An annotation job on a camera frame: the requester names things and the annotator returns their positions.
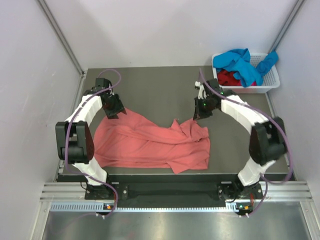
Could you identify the slotted cable duct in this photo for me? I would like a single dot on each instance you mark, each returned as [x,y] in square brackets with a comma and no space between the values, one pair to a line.
[101,207]

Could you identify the aluminium frame rail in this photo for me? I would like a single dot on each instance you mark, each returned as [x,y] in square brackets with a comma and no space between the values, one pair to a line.
[292,191]

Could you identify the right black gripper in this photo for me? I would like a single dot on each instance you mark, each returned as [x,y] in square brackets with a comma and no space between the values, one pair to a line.
[198,114]

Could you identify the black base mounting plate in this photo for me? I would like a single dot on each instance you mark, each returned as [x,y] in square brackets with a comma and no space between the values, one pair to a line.
[177,190]

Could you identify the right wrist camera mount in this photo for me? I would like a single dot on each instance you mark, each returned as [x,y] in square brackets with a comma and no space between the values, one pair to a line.
[201,90]

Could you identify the pink t shirt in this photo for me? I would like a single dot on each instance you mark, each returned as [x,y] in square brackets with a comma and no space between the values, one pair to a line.
[133,141]

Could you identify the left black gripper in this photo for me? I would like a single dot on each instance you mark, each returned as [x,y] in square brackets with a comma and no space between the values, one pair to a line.
[112,114]

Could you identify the right aluminium corner post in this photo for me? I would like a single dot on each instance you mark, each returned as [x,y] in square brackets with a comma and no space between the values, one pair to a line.
[297,7]

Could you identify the blue t shirt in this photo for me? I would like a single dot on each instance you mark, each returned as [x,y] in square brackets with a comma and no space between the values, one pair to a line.
[238,60]

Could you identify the white plastic basket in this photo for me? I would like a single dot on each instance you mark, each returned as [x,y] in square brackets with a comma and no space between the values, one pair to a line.
[271,80]

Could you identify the red t shirt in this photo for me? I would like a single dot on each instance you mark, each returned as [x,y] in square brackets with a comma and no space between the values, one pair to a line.
[233,79]

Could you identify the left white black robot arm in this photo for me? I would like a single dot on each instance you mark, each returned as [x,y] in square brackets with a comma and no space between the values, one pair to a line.
[74,141]

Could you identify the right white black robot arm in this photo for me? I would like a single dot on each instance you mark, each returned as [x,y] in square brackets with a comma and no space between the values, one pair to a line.
[266,142]

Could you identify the left aluminium corner post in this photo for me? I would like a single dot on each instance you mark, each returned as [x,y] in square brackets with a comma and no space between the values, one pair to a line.
[60,35]

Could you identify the aluminium corner post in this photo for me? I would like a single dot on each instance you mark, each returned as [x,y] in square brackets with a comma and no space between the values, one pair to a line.
[297,7]
[60,35]

